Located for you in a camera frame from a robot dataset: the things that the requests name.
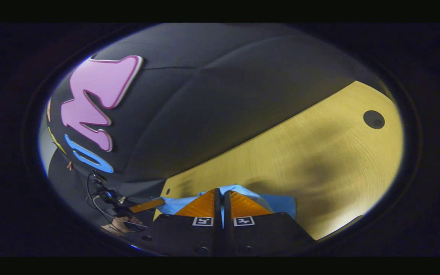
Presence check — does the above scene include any black backdrop cloth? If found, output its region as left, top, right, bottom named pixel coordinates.
left=39, top=23, right=392, bottom=226

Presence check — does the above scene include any light blue T-shirt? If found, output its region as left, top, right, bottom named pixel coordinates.
left=152, top=184, right=296, bottom=229

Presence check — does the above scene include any black cable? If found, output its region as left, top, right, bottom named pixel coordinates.
left=86, top=173, right=129, bottom=230

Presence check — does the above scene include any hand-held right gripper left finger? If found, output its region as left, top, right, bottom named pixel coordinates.
left=123, top=188, right=222, bottom=257

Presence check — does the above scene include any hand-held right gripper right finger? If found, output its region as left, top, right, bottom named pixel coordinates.
left=224, top=190, right=317, bottom=256

